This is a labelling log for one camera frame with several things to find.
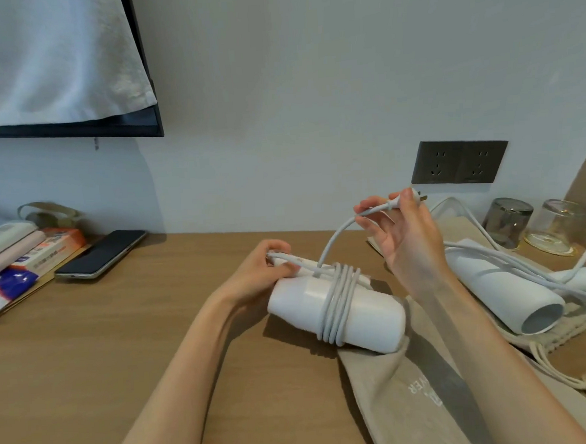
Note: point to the round beige dish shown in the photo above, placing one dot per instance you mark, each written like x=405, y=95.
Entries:
x=49, y=210

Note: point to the person's left hand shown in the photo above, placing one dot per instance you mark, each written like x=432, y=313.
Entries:
x=252, y=279

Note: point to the round gold-rimmed coaster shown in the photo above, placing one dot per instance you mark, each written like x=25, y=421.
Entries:
x=547, y=247

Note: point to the white flat packet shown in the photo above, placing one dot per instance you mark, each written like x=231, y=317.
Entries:
x=1, y=237

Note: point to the clear glass cup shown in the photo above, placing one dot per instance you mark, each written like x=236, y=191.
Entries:
x=563, y=222

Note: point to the grey smoked glass cup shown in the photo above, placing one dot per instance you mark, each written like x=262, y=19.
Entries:
x=508, y=223

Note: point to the person's left forearm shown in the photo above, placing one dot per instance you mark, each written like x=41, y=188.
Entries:
x=184, y=384

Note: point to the white cloth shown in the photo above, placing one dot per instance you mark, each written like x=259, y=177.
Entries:
x=40, y=56

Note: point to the person's right hand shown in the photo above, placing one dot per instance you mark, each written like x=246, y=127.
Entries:
x=413, y=246

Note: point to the dark grey wall socket panel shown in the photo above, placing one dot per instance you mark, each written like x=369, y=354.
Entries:
x=460, y=162

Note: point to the black smartphone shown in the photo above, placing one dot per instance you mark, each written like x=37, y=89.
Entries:
x=102, y=253

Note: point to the pink flat packet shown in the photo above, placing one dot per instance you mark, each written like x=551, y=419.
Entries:
x=8, y=259

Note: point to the black television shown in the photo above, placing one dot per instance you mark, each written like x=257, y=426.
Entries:
x=119, y=127

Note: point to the blue white packet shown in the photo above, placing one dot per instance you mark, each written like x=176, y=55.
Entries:
x=9, y=286

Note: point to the person's right forearm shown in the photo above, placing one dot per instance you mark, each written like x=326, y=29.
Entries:
x=490, y=366

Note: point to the white hair dryer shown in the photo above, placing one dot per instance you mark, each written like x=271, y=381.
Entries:
x=490, y=286
x=368, y=319

